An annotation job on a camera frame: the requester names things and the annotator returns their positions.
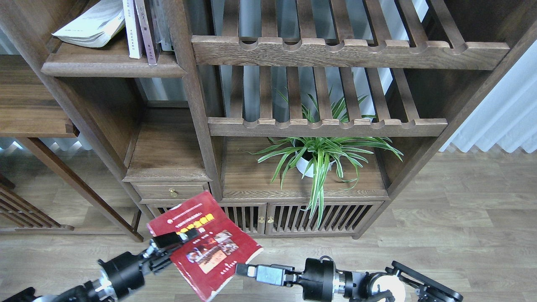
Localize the red book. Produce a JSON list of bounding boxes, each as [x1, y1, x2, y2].
[[147, 191, 263, 302]]

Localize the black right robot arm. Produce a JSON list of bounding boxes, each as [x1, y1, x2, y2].
[[235, 256, 464, 302]]

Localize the yellow-green book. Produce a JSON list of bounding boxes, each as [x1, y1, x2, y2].
[[52, 0, 125, 48]]

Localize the white curtain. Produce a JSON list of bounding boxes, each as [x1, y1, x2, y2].
[[440, 43, 537, 153]]

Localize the white and lilac book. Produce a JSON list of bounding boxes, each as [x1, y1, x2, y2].
[[122, 0, 144, 59]]

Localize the slatted cabinet door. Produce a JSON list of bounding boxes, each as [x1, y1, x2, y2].
[[147, 199, 264, 237], [265, 201, 383, 237]]

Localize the right slatted cabinet door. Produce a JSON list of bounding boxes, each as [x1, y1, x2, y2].
[[265, 201, 383, 237]]

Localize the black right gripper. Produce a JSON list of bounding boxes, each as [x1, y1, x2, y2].
[[235, 256, 336, 302]]

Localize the white plant pot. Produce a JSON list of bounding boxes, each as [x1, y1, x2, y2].
[[296, 151, 336, 178]]

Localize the upright white books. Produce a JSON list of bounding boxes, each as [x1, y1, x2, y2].
[[134, 0, 174, 65]]

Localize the small wooden drawer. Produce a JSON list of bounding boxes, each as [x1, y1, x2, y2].
[[132, 182, 209, 200]]

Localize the left slatted cabinet door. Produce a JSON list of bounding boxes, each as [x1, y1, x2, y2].
[[147, 199, 264, 237]]

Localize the dark wooden bookshelf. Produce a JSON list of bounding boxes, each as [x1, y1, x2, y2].
[[1, 0, 536, 239]]

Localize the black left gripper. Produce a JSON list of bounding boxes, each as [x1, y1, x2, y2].
[[97, 228, 200, 299]]

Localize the green spider plant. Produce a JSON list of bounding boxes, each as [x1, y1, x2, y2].
[[248, 86, 404, 229]]

